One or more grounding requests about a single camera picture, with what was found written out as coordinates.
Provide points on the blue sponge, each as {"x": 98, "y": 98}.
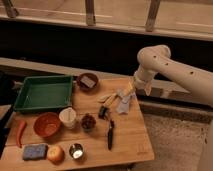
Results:
{"x": 34, "y": 152}

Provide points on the orange bowl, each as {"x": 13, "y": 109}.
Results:
{"x": 47, "y": 124}

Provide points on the green plastic tray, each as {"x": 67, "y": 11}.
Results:
{"x": 44, "y": 93}

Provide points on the red yellow apple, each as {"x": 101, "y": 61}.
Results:
{"x": 55, "y": 154}

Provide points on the white cup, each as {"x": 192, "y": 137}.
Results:
{"x": 68, "y": 117}

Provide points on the small black object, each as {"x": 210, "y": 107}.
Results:
{"x": 103, "y": 112}

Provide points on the black handled knife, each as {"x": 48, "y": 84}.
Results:
{"x": 110, "y": 134}

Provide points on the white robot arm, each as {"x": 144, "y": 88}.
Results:
{"x": 157, "y": 59}

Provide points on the wooden cutting board table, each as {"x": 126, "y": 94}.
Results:
{"x": 131, "y": 143}

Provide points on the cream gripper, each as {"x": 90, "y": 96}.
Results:
{"x": 129, "y": 89}

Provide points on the grey item in bowl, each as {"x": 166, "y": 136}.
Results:
{"x": 87, "y": 81}

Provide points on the red chili pepper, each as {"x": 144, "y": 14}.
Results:
{"x": 21, "y": 127}

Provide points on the small metal cup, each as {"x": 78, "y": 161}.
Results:
{"x": 76, "y": 151}

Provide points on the dark brown bowl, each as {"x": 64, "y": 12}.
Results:
{"x": 82, "y": 86}

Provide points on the wooden spoon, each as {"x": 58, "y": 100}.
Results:
{"x": 107, "y": 99}

